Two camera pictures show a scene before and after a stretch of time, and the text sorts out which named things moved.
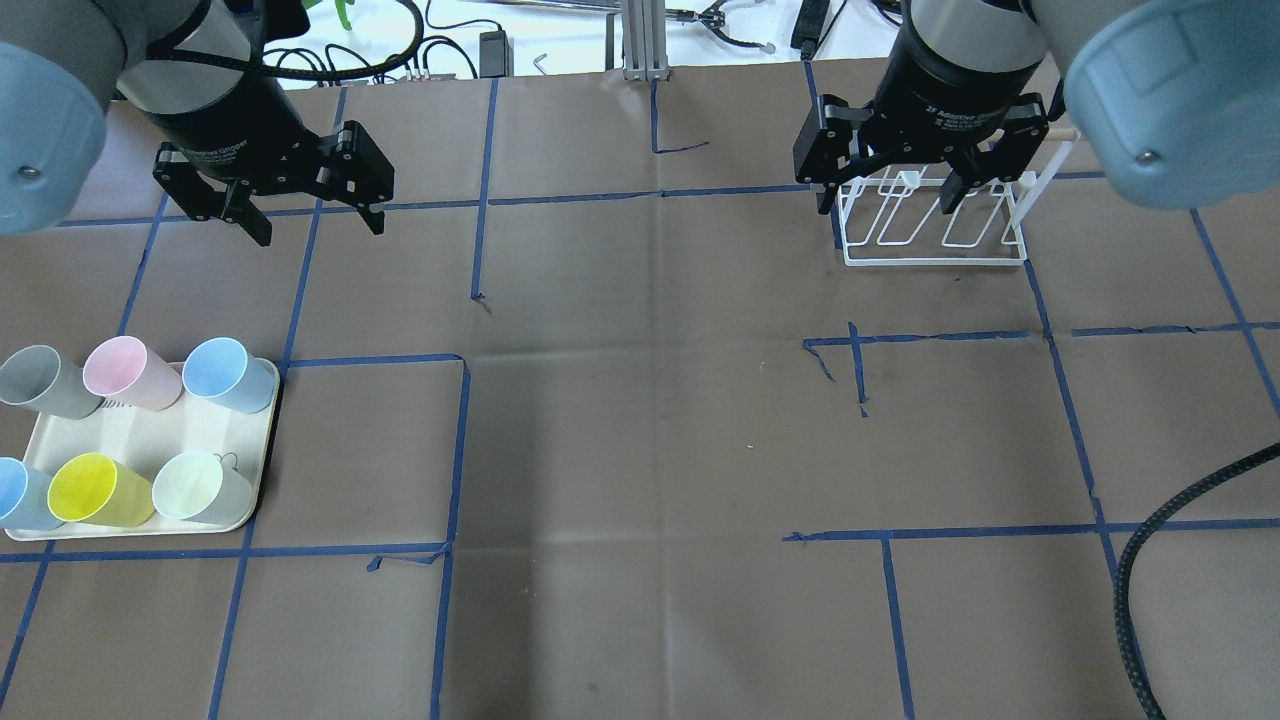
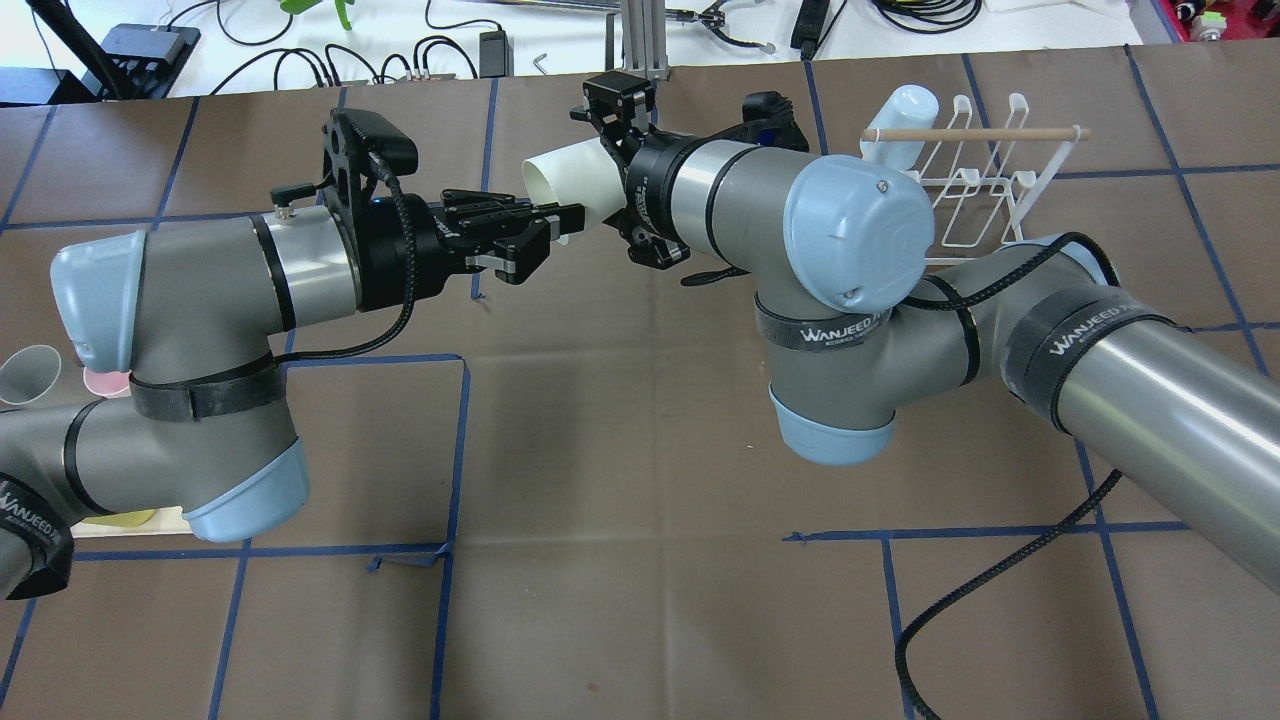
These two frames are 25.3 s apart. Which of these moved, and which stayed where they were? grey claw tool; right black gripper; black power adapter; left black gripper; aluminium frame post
Moved: right black gripper; left black gripper
Stayed: black power adapter; aluminium frame post; grey claw tool
